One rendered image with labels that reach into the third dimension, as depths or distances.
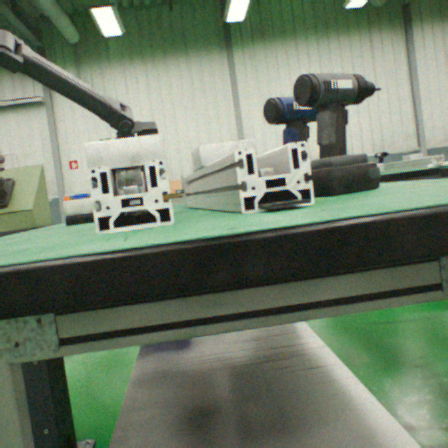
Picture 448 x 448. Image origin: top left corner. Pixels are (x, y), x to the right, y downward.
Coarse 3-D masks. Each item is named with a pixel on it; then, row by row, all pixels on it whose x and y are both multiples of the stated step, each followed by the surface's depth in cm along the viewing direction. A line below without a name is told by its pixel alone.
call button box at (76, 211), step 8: (72, 200) 131; (80, 200) 131; (88, 200) 131; (64, 208) 130; (72, 208) 130; (80, 208) 131; (88, 208) 131; (96, 208) 131; (72, 216) 133; (80, 216) 131; (88, 216) 131; (72, 224) 130
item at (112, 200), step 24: (96, 168) 68; (144, 168) 76; (96, 192) 69; (120, 192) 102; (144, 192) 108; (168, 192) 70; (96, 216) 69; (120, 216) 100; (144, 216) 106; (168, 216) 76
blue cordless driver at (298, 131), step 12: (288, 96) 118; (264, 108) 117; (276, 108) 114; (288, 108) 115; (300, 108) 117; (312, 108) 118; (276, 120) 115; (288, 120) 116; (300, 120) 118; (312, 120) 120; (288, 132) 117; (300, 132) 118
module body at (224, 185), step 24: (288, 144) 72; (216, 168) 88; (240, 168) 74; (264, 168) 87; (288, 168) 73; (192, 192) 132; (216, 192) 100; (240, 192) 71; (264, 192) 72; (288, 192) 74; (312, 192) 73
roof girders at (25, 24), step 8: (0, 0) 925; (8, 0) 1000; (408, 0) 1228; (0, 8) 956; (8, 8) 995; (16, 8) 1049; (8, 16) 999; (16, 16) 1014; (24, 16) 1100; (16, 24) 1046; (24, 24) 1092; (32, 24) 1155; (24, 32) 1097; (32, 32) 1149; (32, 40) 1154; (40, 40) 1211
